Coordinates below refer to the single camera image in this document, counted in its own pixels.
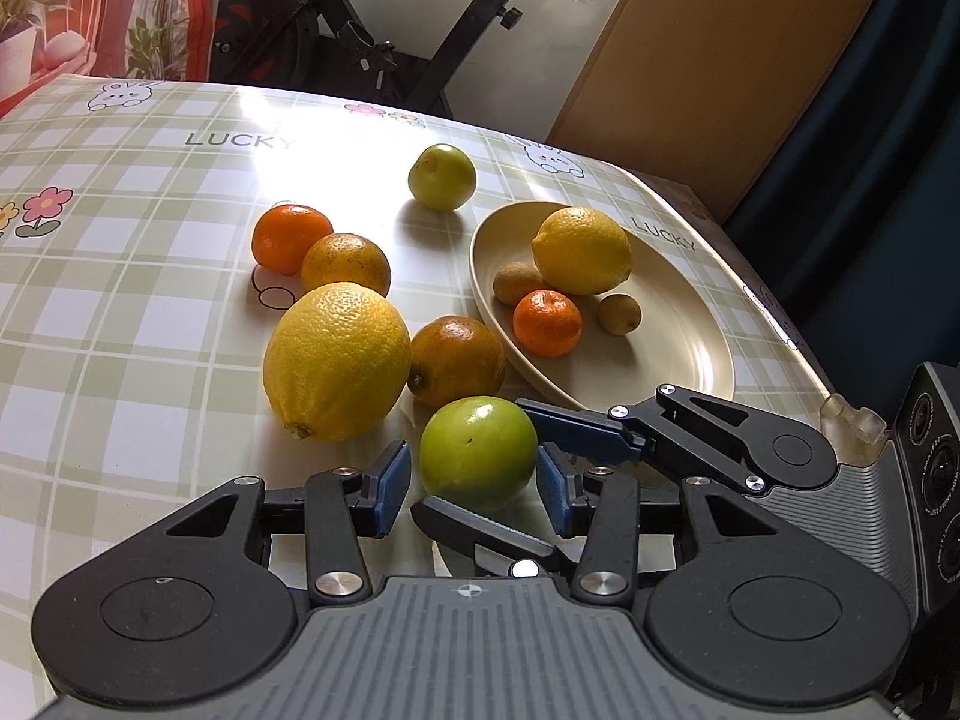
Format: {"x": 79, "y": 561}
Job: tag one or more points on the red printed backdrop cloth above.
{"x": 112, "y": 0}

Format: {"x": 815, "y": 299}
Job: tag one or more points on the dark blue curtain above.
{"x": 862, "y": 202}

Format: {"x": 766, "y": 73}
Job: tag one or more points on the yellow-green round fruit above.
{"x": 442, "y": 176}

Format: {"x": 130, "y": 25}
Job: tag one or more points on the small brownish round fruit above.
{"x": 619, "y": 313}
{"x": 516, "y": 283}

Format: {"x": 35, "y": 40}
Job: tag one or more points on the black exercise bike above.
{"x": 277, "y": 15}

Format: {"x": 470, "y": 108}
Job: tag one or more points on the beige round plate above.
{"x": 675, "y": 360}

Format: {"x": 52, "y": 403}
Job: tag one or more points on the dull yellowish orange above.
{"x": 346, "y": 262}

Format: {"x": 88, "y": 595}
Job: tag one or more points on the green checked rabbit tablecloth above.
{"x": 150, "y": 315}

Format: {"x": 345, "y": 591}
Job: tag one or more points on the clear table corner guard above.
{"x": 855, "y": 427}

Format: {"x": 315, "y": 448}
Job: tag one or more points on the dark brownish orange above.
{"x": 457, "y": 360}

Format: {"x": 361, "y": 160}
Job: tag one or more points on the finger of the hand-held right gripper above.
{"x": 465, "y": 529}
{"x": 577, "y": 431}

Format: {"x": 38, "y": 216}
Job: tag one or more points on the small orange mandarin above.
{"x": 547, "y": 322}

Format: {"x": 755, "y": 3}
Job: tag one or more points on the bright orange mandarin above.
{"x": 289, "y": 236}

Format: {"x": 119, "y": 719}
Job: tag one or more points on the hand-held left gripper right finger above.
{"x": 553, "y": 499}

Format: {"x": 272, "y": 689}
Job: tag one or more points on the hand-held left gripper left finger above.
{"x": 390, "y": 491}

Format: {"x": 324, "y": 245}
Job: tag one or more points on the green apple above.
{"x": 476, "y": 454}

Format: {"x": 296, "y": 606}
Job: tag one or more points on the large yellow lemon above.
{"x": 334, "y": 360}

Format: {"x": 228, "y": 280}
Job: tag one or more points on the wooden board panel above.
{"x": 712, "y": 52}

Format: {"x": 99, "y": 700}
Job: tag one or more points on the smaller yellow lemon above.
{"x": 583, "y": 251}

